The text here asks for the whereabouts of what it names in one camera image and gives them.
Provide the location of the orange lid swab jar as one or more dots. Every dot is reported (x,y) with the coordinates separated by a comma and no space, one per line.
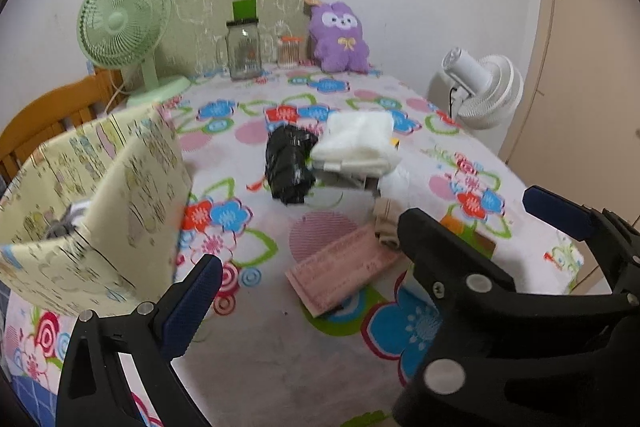
(290,54)

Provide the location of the blue bed sheet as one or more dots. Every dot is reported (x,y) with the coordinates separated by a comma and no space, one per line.
(35,399)

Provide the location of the green desk fan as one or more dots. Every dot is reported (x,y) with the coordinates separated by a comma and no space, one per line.
(122,17)

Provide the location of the wooden bed headboard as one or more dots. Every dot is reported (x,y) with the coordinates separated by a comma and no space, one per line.
(45,107)

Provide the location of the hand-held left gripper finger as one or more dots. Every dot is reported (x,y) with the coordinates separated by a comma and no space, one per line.
(192,302)

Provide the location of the beige fabric item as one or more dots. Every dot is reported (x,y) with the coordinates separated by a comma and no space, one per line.
(385,222)

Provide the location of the white desk fan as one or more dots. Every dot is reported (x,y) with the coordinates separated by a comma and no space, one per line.
(487,89)

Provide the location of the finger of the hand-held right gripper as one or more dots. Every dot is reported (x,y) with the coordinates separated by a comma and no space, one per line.
(465,322)
(555,212)

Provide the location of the green plastic cup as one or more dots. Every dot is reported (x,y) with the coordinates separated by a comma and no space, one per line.
(245,11)

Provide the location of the white folded towel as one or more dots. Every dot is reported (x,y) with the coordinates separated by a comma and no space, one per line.
(355,139)

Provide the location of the pink face mask pack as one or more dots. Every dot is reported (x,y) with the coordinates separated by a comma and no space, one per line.
(340,267)

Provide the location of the white cloth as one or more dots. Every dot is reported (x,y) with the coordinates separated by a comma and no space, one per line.
(395,184)

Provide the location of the beige door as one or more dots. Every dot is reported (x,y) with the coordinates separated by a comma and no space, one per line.
(590,57)

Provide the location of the green patterned wall sheet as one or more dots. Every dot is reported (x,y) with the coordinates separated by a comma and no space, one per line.
(205,17)

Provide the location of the black plastic wrapped bundle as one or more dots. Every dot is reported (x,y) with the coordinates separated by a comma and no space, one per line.
(287,162)

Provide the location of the purple plush toy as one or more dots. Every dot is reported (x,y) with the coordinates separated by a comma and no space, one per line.
(340,37)

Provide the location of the floral tablecloth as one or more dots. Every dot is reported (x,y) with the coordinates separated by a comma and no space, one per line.
(225,167)

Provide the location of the yellow patterned fabric storage box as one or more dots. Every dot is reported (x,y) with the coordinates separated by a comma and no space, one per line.
(140,187)

